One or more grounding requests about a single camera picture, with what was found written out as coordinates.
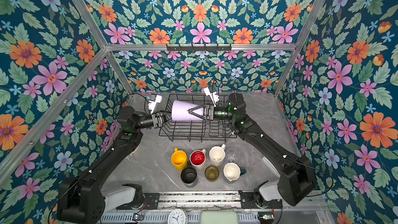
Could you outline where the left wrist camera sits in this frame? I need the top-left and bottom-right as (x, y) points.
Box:
(147, 94), (162, 114)

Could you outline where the cream white mug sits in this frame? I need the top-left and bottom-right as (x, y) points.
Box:
(209, 144), (226, 167)

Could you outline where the wall hook rail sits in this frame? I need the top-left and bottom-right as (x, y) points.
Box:
(166, 44), (232, 52)

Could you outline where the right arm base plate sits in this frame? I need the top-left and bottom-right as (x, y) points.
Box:
(238, 190), (283, 209)

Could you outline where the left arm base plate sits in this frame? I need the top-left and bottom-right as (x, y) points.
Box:
(116, 193), (160, 210)

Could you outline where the red interior white mug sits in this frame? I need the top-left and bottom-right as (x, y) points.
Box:
(189, 149), (206, 170)

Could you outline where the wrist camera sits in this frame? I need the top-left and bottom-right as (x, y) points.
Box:
(203, 87), (219, 106)
(147, 94), (162, 114)

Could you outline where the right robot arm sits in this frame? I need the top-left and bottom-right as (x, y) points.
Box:
(172, 93), (316, 206)

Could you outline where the black mug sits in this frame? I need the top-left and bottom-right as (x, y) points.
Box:
(180, 167), (197, 184)

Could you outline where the olive green glass cup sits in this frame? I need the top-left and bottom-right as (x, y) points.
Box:
(205, 166), (219, 182)

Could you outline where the white mug green handle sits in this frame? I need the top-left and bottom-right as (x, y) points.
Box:
(223, 162), (247, 182)

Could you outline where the black wire dish rack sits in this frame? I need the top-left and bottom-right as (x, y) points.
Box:
(159, 93), (237, 142)

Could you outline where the white analog clock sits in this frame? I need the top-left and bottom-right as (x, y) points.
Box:
(167, 208), (189, 224)

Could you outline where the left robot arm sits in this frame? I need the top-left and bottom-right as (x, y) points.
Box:
(57, 106), (171, 224)

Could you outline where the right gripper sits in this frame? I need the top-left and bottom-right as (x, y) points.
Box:
(191, 105), (237, 124)

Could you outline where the yellow mug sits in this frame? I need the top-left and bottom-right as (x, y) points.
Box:
(171, 148), (188, 171)

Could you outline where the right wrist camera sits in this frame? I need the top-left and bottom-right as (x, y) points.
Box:
(203, 87), (219, 106)

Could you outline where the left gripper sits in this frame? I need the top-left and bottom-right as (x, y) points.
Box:
(132, 110), (178, 132)

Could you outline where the pale green sponge pad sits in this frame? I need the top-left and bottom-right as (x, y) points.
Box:
(199, 211), (239, 224)

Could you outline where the clear glass cup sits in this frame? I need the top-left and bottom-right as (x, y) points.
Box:
(226, 148), (240, 163)

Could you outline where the lavender plastic cup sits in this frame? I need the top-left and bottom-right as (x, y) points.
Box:
(172, 100), (198, 121)

